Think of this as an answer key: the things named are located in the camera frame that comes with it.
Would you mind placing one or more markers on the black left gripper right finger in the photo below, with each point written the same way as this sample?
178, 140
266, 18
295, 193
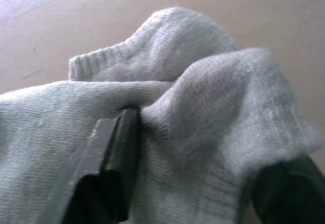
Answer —
289, 196

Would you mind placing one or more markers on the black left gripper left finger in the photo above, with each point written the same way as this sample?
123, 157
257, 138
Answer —
101, 163

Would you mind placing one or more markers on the grey sock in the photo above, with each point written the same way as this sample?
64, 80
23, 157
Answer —
165, 43
228, 107

